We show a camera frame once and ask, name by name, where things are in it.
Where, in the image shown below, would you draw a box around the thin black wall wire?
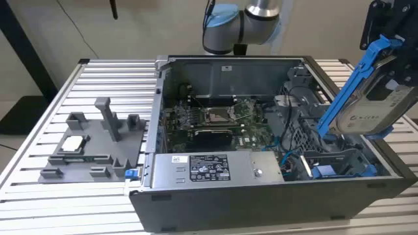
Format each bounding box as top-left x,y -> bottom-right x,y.
55,0 -> 100,59

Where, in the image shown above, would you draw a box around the black RAM slots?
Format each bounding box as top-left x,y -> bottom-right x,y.
188,94 -> 236,105

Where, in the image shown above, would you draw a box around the black desk leg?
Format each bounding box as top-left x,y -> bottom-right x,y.
0,0 -> 59,101

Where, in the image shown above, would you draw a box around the black floor base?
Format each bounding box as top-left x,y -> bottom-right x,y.
0,95 -> 49,135

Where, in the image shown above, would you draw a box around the green Dell motherboard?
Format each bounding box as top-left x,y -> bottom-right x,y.
161,96 -> 277,152

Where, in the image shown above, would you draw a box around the silver power supply unit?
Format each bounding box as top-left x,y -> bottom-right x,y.
149,151 -> 284,188

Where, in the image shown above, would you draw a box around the long thin black cable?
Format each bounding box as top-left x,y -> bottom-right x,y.
278,85 -> 316,154

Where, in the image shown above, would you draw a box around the black open PC case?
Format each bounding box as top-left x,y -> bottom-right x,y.
125,54 -> 418,233

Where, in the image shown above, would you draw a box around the blue SATA cable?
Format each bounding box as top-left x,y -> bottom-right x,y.
262,137 -> 299,178

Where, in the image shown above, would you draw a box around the thin metal locking lever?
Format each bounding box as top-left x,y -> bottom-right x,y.
190,95 -> 208,110

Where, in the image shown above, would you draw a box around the black graphics card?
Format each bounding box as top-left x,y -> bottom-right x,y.
185,128 -> 234,151

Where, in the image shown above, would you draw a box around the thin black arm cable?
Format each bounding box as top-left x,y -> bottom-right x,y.
204,0 -> 217,27

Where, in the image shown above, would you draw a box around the hard disk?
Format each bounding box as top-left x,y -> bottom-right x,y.
316,34 -> 418,141

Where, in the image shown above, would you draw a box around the green RAM stick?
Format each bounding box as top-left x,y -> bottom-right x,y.
62,156 -> 108,164

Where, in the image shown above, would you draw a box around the empty blue disk carrier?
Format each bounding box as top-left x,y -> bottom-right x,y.
311,163 -> 377,181

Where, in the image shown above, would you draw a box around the silver CPU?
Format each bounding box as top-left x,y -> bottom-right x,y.
61,136 -> 86,152

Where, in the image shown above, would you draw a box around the metal socket cover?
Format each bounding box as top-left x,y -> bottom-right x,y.
233,101 -> 256,118

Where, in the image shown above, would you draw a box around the gray metal drive cage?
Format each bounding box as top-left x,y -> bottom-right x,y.
272,66 -> 363,157

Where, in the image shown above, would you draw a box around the gray parts rack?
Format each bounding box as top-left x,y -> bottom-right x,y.
37,96 -> 148,184

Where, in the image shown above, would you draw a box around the CPU socket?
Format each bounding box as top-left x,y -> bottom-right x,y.
201,106 -> 236,124

